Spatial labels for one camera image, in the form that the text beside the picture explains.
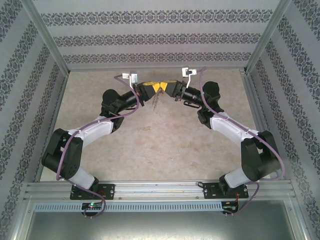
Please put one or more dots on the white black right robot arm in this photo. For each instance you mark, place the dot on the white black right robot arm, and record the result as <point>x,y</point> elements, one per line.
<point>230,125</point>

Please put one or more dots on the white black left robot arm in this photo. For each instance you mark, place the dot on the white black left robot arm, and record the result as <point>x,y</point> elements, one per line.
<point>90,127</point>

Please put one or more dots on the left circuit board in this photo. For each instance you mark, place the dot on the left circuit board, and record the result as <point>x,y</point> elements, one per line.
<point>92,205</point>

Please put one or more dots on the circuit board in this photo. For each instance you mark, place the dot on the circuit board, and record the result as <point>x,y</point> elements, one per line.
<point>92,205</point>
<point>230,207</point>

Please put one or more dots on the right circuit board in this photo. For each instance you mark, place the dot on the right circuit board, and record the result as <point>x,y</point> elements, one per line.
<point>230,207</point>

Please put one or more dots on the grey metal panel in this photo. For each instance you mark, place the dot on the grey metal panel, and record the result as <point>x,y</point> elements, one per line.
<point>160,227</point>

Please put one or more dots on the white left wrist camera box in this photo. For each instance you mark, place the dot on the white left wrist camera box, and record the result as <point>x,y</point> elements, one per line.
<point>131,77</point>

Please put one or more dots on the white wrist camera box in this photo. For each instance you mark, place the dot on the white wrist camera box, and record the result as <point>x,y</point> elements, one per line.
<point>131,77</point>
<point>187,72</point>

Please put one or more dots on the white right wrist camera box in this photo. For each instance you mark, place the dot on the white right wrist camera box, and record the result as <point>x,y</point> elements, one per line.
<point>187,72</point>

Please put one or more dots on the aluminium frame post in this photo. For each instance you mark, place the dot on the aluminium frame post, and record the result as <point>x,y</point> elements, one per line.
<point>21,220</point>
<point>298,220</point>
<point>267,37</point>
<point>46,37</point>

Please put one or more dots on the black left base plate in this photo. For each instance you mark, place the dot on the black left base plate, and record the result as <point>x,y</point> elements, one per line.
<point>108,191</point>

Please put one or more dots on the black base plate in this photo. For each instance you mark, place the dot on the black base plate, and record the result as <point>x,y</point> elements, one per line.
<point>108,191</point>
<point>210,191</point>

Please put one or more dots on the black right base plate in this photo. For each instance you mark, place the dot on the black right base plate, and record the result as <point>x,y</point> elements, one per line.
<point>210,191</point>

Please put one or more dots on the aluminium mounting rail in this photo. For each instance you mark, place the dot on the aluminium mounting rail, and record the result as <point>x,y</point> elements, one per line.
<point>160,190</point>

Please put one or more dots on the aluminium front frame post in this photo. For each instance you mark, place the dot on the aluminium front frame post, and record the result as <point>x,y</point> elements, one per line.
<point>298,220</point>
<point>21,220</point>

